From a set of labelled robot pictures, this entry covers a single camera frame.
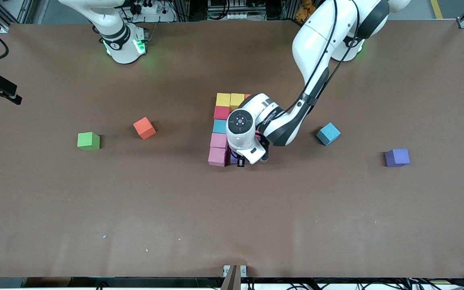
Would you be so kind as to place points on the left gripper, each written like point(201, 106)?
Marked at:
point(240, 162)

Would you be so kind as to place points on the purple foam cube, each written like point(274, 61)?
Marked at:
point(233, 159)
point(397, 158)

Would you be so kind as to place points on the pink foam cube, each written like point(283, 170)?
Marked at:
point(218, 141)
point(217, 157)

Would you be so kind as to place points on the blue foam cube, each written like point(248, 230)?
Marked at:
point(328, 134)
point(219, 126)

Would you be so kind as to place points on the red foam cube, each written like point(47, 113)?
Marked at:
point(221, 113)

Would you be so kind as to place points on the yellow foam cube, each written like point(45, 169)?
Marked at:
point(236, 100)
point(223, 100)

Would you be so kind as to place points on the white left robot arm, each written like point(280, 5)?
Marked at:
point(320, 40)

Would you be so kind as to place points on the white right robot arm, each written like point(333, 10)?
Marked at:
point(111, 32)

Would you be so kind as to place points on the brown table cover sheet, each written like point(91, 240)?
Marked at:
point(232, 225)

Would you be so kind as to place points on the green foam cube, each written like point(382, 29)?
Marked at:
point(88, 141)

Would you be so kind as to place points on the brown wooden beam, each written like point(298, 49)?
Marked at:
point(232, 280)

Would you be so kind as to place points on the white connector strip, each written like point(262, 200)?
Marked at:
point(238, 16)

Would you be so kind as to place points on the pile of orange fruit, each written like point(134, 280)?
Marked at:
point(302, 11)

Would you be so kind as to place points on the white power strip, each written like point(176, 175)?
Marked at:
point(149, 8)

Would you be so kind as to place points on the small metal bracket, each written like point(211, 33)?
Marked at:
point(243, 270)

